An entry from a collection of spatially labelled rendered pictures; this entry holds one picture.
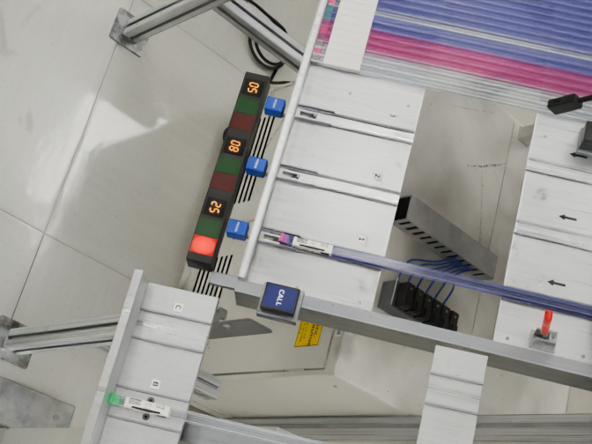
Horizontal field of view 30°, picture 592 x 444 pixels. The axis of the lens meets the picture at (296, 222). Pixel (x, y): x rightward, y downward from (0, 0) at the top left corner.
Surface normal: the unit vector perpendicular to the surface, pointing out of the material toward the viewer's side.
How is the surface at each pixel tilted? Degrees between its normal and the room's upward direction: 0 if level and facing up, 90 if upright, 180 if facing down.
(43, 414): 0
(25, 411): 0
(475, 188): 0
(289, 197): 44
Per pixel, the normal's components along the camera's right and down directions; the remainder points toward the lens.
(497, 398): 0.67, -0.14
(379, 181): 0.00, -0.41
